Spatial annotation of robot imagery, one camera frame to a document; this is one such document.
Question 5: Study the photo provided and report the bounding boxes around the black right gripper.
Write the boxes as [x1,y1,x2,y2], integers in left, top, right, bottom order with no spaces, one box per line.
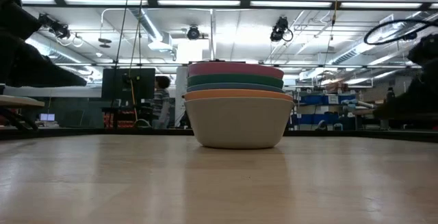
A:
[372,33,438,119]

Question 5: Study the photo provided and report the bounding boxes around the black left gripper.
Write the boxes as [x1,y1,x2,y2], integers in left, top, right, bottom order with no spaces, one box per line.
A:
[0,0,88,88]

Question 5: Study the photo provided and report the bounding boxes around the white plastic bowl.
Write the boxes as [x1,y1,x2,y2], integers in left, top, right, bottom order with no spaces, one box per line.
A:
[184,97,295,150]

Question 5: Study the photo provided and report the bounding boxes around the orange plastic bowl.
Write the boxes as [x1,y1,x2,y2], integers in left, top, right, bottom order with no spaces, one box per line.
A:
[183,88,294,102]

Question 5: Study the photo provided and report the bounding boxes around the blue plastic bowl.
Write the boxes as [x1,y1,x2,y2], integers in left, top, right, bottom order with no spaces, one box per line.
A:
[186,82,285,94]

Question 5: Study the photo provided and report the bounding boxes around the dark green plastic bowl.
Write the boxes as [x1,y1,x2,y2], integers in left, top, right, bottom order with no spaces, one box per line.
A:
[187,73,285,89]

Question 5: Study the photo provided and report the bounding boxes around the pink plastic bowl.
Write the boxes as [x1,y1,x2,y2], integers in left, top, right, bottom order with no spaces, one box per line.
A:
[188,62,285,80]

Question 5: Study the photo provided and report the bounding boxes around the wooden side table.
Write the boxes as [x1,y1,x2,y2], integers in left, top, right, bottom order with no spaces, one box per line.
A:
[0,95,46,131]
[352,108,389,131]

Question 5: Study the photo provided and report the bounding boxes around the black ceiling spotlights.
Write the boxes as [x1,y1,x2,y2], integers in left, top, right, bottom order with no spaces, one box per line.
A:
[38,13,71,40]

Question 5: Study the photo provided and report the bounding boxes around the black monitor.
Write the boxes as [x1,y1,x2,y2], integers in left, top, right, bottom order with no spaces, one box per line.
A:
[101,67,156,105]

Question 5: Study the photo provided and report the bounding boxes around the blue storage bin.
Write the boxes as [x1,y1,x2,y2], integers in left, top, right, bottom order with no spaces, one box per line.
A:
[293,113,340,126]
[298,95,357,106]

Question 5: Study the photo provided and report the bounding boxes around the red storage crates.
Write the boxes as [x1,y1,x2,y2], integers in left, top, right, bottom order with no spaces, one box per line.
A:
[103,111,136,129]

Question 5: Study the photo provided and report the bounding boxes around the person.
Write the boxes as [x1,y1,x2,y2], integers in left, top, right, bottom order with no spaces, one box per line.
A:
[152,75,172,129]

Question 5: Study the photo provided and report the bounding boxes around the black looped gripper cable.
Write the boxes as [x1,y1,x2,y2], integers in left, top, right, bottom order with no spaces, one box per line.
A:
[363,18,438,46]

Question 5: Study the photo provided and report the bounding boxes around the black aluminium table frame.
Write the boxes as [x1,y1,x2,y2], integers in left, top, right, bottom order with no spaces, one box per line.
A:
[0,127,438,143]

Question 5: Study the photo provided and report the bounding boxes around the yellow hanging cable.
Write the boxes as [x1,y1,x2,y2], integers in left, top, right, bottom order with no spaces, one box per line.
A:
[331,0,342,27]

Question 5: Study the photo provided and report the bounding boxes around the black overhead frame beam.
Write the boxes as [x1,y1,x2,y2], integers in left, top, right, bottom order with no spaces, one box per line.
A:
[20,0,438,11]

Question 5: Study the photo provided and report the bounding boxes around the black hanging camera mount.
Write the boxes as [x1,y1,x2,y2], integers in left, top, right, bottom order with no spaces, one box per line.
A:
[270,16,294,43]

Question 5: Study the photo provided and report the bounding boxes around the black ceiling camera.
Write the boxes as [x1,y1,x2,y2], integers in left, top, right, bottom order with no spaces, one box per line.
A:
[186,25,201,41]

